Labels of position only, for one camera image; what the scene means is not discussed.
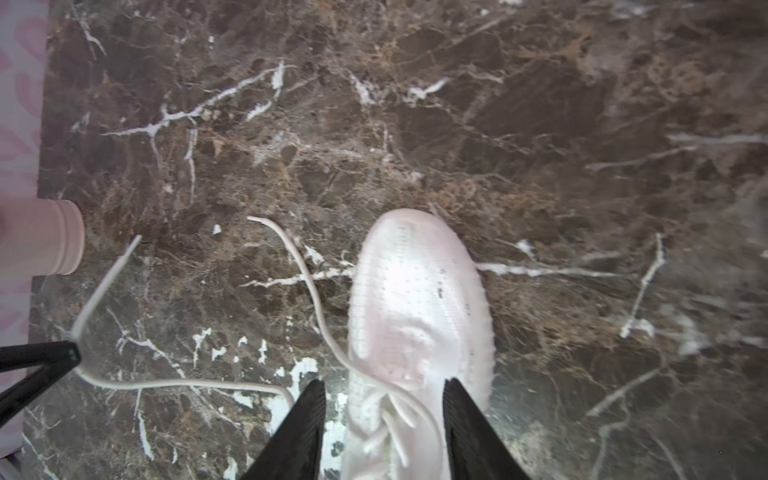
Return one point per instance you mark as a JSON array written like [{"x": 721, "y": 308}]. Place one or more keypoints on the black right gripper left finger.
[{"x": 294, "y": 451}]

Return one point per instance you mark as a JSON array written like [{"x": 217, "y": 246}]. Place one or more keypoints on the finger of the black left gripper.
[{"x": 43, "y": 364}]

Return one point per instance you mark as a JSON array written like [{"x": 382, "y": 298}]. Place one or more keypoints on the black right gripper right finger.
[{"x": 474, "y": 450}]

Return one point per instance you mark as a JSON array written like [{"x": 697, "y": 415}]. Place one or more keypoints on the white shoelace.
[{"x": 178, "y": 325}]

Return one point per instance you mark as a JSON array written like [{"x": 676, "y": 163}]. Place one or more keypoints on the white knit sneaker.
[{"x": 418, "y": 317}]

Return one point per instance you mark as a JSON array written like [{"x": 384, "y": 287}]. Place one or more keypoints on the pink pen cup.
[{"x": 40, "y": 237}]

